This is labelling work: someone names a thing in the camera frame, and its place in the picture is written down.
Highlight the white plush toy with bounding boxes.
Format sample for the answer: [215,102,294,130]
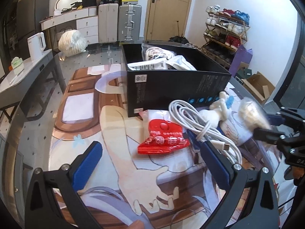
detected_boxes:
[199,91,234,127]

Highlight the pile of sneakers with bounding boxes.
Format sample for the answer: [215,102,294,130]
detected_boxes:
[185,42,203,51]

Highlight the person's left hand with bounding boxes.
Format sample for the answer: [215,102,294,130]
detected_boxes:
[127,221,146,229]

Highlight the green tissue box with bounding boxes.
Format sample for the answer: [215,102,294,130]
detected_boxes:
[10,57,24,71]

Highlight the white dressing table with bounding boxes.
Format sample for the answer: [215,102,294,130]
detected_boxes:
[39,6,99,44]

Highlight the gold metal shoe rack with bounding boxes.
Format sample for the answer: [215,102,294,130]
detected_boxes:
[201,5,250,64]

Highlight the anime printed table mat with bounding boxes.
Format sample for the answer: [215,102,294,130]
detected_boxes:
[49,65,286,229]

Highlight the silver suitcase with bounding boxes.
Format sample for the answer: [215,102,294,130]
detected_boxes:
[118,4,142,41]

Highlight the white charging cable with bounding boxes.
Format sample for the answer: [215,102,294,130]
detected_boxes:
[168,99,243,165]

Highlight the plastic bag of white stuffing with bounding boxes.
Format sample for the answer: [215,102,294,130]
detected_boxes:
[58,29,87,57]

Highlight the purple bag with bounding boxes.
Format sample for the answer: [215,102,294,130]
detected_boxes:
[230,45,253,77]

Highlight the red packet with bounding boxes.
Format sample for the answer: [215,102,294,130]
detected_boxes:
[137,118,191,154]

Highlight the dark grey refrigerator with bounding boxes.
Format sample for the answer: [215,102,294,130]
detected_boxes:
[17,0,51,53]

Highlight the beige suitcase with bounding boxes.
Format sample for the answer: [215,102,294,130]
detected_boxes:
[98,3,120,43]

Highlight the white printed packet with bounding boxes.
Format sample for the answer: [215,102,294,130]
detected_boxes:
[127,60,168,71]

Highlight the black umbrella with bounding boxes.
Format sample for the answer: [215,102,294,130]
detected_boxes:
[169,21,190,44]

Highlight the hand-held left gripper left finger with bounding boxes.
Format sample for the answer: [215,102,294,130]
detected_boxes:
[24,141,105,229]

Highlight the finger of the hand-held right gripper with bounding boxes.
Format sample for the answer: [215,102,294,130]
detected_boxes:
[253,127,287,145]
[265,108,305,127]

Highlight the white foam wrap piece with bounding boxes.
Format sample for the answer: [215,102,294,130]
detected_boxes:
[238,99,271,130]

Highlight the open cardboard carton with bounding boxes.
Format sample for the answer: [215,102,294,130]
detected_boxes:
[241,71,275,105]

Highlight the white cord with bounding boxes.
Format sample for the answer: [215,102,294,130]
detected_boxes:
[142,42,172,61]

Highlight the white electric kettle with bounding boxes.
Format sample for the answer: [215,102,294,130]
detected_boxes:
[27,32,47,61]

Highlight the black cardboard box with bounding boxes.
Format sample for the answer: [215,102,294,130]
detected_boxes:
[120,40,231,118]

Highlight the white striped plastic bag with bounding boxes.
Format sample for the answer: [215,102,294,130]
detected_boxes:
[149,54,175,64]

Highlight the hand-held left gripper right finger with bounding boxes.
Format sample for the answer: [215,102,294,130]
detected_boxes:
[200,141,280,229]

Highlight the black glass cabinet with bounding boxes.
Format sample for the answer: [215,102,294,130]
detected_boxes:
[0,0,19,60]

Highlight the grey side table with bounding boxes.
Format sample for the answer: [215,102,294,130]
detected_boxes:
[0,49,67,124]

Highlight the rows of assorted shoes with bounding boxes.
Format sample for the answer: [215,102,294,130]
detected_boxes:
[202,4,250,62]

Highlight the beige wooden door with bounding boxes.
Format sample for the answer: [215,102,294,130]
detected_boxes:
[144,0,194,41]

